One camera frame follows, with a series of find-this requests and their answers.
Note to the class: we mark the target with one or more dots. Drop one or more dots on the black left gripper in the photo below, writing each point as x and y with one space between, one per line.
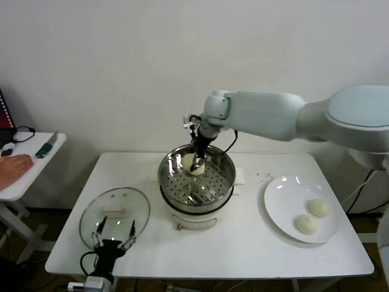
106 258

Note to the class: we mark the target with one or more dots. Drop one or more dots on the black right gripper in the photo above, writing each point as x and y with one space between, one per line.
201 146

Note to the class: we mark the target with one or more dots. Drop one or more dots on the round glass pot lid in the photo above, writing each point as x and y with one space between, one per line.
139 210

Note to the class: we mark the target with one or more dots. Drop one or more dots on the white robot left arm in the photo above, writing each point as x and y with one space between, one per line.
98 284

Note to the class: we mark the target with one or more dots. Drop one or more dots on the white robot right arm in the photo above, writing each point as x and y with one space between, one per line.
267 112

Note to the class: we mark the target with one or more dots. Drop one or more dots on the perforated steel steamer basket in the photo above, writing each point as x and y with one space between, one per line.
218 179

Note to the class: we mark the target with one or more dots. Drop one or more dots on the person's bare hand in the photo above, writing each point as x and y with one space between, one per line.
15 170

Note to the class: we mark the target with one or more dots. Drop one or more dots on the white electric cooker pot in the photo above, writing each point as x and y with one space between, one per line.
194 220

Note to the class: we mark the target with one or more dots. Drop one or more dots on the scattered dark crumbs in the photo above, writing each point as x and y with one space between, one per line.
264 175

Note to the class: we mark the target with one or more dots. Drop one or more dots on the white power strip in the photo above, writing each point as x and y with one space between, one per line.
170 286

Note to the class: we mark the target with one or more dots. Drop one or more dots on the white round plate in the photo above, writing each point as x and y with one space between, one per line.
282 194

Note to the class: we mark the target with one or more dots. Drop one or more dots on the white side table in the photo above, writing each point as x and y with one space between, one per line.
45 170

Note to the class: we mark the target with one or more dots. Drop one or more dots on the small black gadget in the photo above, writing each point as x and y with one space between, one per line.
7 152

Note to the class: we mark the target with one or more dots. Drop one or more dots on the laptop with red screen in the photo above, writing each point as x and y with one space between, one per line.
4 118

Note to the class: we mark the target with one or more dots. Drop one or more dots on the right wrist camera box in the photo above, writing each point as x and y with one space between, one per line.
190 121

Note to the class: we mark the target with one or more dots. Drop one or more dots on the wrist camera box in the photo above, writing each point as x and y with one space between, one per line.
76 286
190 121

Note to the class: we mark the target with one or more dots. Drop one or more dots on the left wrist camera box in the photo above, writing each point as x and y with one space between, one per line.
76 286

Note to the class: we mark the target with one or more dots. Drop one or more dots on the white stand base frame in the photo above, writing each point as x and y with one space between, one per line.
369 236

